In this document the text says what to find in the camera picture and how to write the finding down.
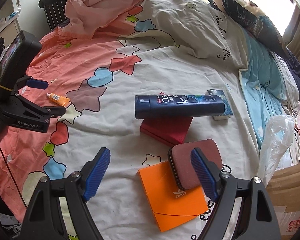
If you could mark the maroon zip case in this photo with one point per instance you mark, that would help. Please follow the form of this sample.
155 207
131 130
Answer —
189 159

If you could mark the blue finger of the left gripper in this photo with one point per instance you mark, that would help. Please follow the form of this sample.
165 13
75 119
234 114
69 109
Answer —
38 84
55 111

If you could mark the dark patterned pillow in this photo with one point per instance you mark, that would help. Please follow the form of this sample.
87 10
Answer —
251 17

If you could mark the brown cardboard box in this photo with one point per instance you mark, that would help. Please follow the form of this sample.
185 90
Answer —
284 191

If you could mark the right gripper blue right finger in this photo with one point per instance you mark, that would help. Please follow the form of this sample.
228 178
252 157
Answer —
207 173

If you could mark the starry night small box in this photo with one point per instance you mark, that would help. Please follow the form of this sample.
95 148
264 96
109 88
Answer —
220 95

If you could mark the black striped suitcase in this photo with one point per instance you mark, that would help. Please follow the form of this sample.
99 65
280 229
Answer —
54 12

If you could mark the dark blue shampoo bottle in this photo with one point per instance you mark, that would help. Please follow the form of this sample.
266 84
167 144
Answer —
163 105

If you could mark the dark navy blanket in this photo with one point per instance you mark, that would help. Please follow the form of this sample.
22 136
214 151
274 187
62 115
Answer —
294 67

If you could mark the red embossed gift box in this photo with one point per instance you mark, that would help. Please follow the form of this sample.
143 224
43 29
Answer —
170 131

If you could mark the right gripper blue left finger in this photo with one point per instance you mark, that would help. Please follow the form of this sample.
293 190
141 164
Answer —
93 172

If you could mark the small orange tube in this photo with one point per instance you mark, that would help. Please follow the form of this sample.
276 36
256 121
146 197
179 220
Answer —
59 100

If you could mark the orange paper envelope box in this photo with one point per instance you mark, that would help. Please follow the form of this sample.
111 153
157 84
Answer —
170 205

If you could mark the white bedside cabinet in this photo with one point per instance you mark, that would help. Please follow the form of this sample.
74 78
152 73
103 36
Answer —
9 27

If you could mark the cartoon star print duvet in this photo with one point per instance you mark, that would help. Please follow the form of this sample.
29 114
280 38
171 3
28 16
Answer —
159 46

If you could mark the white plastic bag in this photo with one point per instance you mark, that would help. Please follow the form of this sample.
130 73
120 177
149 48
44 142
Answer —
274 153

